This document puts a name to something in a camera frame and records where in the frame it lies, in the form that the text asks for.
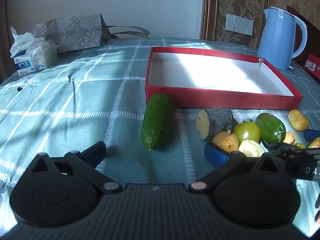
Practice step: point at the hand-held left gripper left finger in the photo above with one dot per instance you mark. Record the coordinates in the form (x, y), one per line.
(96, 152)

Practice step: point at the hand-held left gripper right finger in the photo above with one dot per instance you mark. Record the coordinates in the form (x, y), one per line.
(215, 155)

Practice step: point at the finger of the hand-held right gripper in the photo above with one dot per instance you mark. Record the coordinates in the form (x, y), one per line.
(311, 134)
(287, 152)

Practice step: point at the green yellow tomato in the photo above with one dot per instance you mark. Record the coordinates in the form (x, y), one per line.
(246, 132)
(300, 145)

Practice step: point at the small tan potato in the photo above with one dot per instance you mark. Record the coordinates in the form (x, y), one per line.
(290, 137)
(225, 141)

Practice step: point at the dark green cucumber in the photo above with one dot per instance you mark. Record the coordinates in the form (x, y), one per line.
(268, 127)

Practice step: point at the sugarcane piece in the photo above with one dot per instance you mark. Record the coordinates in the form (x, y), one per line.
(220, 120)
(251, 148)

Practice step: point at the shallow red cardboard box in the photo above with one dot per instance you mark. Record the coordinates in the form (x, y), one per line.
(225, 100)

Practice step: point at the person's right hand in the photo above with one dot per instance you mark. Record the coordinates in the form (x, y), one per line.
(318, 216)

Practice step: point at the red carton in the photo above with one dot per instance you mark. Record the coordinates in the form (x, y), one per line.
(313, 66)

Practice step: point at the brown wooden chair back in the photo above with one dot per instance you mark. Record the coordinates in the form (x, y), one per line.
(313, 37)

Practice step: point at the blue electric kettle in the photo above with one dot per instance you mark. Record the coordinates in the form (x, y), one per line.
(275, 37)

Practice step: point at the tissue pack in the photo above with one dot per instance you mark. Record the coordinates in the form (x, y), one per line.
(37, 55)

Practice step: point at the grey patterned paper bag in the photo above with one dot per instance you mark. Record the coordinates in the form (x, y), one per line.
(75, 32)

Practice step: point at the brown curtain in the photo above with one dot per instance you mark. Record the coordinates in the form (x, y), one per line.
(2, 30)

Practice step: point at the white wall switch panel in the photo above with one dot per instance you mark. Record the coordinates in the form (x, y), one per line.
(238, 24)

